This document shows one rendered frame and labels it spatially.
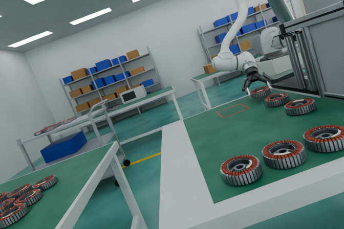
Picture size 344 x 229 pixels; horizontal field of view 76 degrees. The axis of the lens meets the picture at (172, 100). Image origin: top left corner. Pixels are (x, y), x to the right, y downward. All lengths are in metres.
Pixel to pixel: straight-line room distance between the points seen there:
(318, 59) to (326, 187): 0.61
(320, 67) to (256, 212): 0.72
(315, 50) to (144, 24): 7.16
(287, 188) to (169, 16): 7.63
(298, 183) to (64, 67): 8.24
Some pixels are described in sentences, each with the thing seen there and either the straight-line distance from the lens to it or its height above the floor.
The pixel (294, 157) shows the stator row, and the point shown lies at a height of 0.78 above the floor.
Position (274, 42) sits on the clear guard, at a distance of 1.51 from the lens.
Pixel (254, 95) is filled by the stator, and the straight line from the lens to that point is 1.34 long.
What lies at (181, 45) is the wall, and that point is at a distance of 7.88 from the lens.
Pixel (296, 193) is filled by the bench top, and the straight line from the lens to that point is 0.62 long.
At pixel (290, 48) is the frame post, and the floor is 0.99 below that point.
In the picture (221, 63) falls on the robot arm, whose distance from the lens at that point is 1.55.
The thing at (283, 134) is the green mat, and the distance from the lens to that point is 0.88.
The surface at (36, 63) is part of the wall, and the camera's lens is 8.95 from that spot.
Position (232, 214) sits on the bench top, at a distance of 0.59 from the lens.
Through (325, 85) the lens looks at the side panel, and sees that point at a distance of 1.15.
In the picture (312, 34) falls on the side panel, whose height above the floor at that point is 1.03.
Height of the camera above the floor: 1.11
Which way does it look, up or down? 8 degrees down
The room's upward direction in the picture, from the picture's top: 21 degrees counter-clockwise
